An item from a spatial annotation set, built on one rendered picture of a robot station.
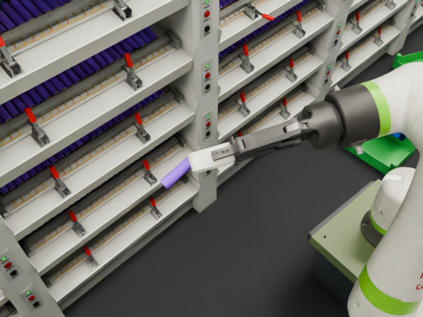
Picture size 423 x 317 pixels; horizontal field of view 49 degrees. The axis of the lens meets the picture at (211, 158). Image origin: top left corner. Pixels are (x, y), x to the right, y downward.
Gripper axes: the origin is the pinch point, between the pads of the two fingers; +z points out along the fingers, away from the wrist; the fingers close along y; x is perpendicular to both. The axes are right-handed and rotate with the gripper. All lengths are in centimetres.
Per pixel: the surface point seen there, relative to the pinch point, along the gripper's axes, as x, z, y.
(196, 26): 40, -8, 38
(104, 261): -9, 40, 83
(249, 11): 46, -26, 53
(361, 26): 55, -84, 116
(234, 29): 42, -20, 52
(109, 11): 41.2, 10.7, 21.8
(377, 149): 3, -76, 127
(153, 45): 40, 4, 42
